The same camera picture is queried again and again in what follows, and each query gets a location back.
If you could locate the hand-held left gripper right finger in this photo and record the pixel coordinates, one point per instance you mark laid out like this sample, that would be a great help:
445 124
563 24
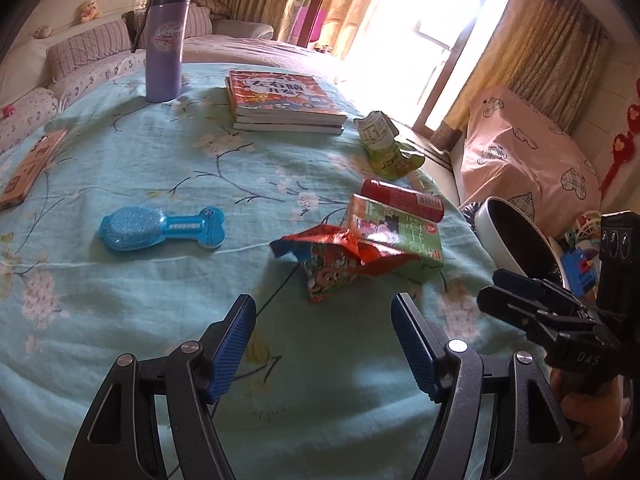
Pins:
412 347

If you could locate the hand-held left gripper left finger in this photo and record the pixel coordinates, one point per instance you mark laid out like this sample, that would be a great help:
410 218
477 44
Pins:
235 342

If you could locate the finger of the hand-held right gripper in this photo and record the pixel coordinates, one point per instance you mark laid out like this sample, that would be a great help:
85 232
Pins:
530 290
520 317

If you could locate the white bin with black liner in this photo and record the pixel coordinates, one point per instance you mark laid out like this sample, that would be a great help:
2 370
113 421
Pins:
515 240

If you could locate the green printed carton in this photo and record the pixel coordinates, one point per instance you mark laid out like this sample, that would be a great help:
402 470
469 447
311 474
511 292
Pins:
405 240

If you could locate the red snack packet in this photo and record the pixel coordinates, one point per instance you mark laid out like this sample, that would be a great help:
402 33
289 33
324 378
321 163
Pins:
325 260

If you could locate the person's right hand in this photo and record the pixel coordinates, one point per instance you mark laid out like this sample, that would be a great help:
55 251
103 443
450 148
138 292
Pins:
592 415

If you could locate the blue plastic toy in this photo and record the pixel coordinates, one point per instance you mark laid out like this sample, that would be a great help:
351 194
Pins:
577 270

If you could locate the floral light blue tablecloth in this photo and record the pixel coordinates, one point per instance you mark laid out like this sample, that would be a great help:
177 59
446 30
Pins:
150 310

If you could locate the pink heart print cover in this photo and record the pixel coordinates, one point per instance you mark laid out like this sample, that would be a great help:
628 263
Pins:
520 160

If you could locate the red cylinder can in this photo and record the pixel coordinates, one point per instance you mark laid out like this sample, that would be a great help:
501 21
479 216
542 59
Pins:
400 199

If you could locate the red hanging knot decoration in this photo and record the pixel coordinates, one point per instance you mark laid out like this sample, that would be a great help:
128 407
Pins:
620 145

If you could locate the blue plastic brush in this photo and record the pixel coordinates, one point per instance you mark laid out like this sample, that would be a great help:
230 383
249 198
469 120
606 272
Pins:
125 227

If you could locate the crumpled green drink carton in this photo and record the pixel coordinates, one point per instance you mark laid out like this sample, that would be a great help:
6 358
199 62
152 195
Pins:
385 150

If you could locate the thin book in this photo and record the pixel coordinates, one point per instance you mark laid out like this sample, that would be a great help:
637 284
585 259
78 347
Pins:
295 130
295 120

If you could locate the orange cover book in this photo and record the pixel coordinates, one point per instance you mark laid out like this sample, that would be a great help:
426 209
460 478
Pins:
280 92

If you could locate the wooden pencil box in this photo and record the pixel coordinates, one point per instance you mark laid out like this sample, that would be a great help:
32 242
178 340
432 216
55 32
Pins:
30 170

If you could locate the sofa with patterned cover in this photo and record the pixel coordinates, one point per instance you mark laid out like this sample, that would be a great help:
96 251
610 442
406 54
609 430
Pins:
240 47

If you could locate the purple thermos bottle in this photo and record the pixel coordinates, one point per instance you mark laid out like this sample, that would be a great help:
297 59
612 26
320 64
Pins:
165 50

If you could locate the large striped cushion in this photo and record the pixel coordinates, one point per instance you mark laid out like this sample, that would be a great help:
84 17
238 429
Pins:
197 22
87 47

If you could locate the small pink toy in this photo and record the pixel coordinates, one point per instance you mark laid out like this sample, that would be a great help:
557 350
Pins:
7 110

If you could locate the yellow sheer curtain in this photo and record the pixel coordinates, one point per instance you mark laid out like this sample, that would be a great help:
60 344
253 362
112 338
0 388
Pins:
350 15

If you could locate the small striped cushion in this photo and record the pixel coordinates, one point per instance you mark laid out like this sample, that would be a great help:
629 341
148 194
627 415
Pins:
212 4

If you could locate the white pillow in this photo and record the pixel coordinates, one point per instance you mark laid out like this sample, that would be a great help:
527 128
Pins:
22 67

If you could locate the yellow bear plush toy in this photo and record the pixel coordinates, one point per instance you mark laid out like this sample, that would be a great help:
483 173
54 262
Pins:
90 10

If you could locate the white plush toy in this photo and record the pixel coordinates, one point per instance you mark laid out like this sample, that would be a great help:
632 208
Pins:
42 31

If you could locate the wooden sliding door frame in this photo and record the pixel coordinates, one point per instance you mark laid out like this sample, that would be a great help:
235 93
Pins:
462 57

